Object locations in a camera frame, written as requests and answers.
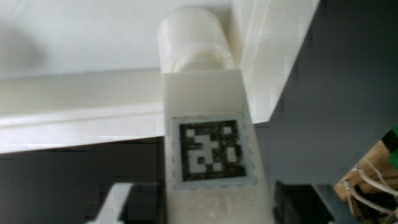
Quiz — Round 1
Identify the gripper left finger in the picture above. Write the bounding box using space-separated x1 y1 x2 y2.
86 183 134 224

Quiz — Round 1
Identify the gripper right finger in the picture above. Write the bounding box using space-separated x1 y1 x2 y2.
274 181 359 224

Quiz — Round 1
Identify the white table leg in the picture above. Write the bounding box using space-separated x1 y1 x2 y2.
159 7 276 224

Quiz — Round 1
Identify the white square table top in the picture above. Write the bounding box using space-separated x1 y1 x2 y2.
0 0 320 153

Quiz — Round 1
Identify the white wire bundle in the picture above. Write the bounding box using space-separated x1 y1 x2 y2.
334 139 398 224

